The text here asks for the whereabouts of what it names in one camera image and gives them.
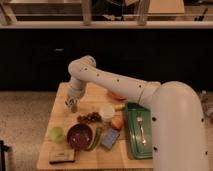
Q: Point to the white plastic cup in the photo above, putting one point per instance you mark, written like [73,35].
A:
[107,112]

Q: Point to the brown wooden block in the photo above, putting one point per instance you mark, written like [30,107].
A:
[62,156]

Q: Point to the orange towel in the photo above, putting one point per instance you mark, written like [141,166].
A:
[115,96]

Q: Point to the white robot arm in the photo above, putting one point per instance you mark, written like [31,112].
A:
[177,118]

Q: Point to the green pea pod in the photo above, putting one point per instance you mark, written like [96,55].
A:
[96,139]

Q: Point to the yellow banana piece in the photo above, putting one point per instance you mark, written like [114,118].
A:
[119,107]

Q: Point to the green apple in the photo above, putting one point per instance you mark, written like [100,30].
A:
[56,135]

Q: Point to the bunch of dark grapes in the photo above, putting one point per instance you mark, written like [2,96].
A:
[89,118]

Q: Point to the metal cup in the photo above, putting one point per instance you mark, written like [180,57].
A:
[73,107]

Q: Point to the blue sponge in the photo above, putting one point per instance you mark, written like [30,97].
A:
[110,138]

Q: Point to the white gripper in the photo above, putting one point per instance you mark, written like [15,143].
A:
[73,96]

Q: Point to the green tray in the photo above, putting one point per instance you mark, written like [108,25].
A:
[138,150]

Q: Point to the dark red bowl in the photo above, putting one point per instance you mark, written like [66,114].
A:
[79,136]

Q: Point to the orange fruit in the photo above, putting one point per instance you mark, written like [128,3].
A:
[117,122]

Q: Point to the silver fork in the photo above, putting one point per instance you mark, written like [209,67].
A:
[140,121]

